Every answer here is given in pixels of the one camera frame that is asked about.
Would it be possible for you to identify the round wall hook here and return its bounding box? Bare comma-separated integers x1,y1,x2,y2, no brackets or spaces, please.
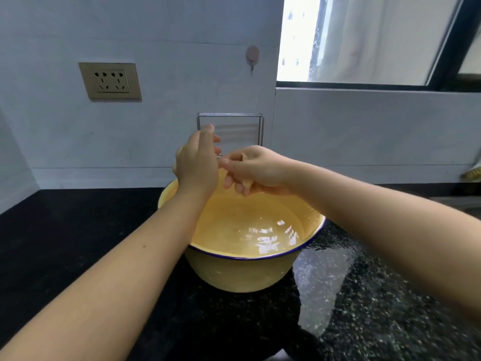
246,46,261,77

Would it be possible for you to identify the metal wire rack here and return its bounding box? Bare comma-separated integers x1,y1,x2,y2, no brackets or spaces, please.
196,113,265,158

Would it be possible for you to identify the yellow enamel basin blue rim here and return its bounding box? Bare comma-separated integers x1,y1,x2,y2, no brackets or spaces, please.
158,168,327,294

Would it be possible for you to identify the person's right forearm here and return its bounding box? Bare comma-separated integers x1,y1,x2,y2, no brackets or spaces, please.
289,161,481,325

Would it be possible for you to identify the person's right hand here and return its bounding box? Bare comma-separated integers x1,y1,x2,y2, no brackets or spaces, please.
219,145,298,197

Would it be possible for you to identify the person's left forearm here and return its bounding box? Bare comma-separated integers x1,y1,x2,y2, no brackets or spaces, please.
0,186,219,361

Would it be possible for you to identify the beige wall socket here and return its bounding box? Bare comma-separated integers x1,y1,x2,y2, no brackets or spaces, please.
78,62,143,102

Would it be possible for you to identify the yellow brush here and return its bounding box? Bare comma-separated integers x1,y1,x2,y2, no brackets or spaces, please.
460,153,481,182

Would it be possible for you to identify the pale yellow dough piece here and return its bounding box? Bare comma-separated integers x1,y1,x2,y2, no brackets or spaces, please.
240,153,254,191

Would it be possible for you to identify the black framed window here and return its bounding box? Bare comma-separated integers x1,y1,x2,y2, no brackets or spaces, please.
276,0,481,92

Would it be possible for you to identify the water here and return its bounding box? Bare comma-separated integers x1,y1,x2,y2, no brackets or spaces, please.
190,184,313,258

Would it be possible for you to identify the person's left hand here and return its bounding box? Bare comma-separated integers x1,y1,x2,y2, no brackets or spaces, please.
172,124,222,198

